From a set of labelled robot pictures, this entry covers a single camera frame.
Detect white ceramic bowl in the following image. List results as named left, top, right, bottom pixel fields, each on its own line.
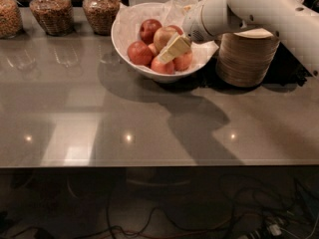
left=111, top=2, right=217, bottom=84

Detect small hidden middle apple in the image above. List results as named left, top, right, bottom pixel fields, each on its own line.
left=149, top=43, right=159, bottom=57

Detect dark red back apple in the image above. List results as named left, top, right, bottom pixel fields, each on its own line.
left=140, top=19, right=162, bottom=44

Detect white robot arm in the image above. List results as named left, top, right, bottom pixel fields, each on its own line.
left=159, top=0, right=319, bottom=77

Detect white paper bowl liner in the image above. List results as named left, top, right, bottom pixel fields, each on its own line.
left=114, top=0, right=220, bottom=74

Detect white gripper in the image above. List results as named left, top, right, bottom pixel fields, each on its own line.
left=158, top=0, right=247, bottom=64

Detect left glass cereal jar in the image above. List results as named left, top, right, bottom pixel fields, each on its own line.
left=0, top=0, right=23, bottom=39

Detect middle glass cereal jar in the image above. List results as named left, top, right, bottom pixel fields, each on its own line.
left=29, top=0, right=74, bottom=36

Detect top yellow-red apple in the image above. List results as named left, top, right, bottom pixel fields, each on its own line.
left=154, top=26, right=176, bottom=52

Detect red back right apple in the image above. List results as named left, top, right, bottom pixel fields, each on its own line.
left=169, top=25, right=183, bottom=35

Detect red front apple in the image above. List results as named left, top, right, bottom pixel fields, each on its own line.
left=151, top=58, right=174, bottom=75

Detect red left apple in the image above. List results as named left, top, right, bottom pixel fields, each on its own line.
left=127, top=41, right=154, bottom=66

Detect glass cereal jar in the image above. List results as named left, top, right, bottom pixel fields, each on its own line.
left=82, top=0, right=121, bottom=36
left=29, top=0, right=74, bottom=36
left=0, top=0, right=23, bottom=39

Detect right glass cereal jar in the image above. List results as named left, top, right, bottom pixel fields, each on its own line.
left=82, top=0, right=121, bottom=36

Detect floor cables and plugs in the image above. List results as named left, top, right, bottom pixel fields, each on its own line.
left=0, top=172, right=319, bottom=239

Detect front stack paper bowls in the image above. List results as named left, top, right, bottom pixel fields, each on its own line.
left=216, top=29, right=280, bottom=88

